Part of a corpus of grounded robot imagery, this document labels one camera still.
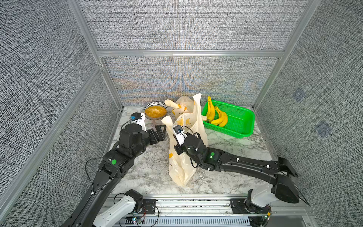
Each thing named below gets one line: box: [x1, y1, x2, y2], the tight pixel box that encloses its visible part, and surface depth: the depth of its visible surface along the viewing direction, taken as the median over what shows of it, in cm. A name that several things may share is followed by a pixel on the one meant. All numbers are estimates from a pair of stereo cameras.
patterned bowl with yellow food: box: [142, 101, 169, 121], surface depth 112 cm
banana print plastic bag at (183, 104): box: [164, 95, 195, 120], surface depth 94 cm
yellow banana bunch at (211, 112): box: [206, 96, 216, 122], surface depth 112 cm
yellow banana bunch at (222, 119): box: [210, 105, 228, 128], surface depth 105 cm
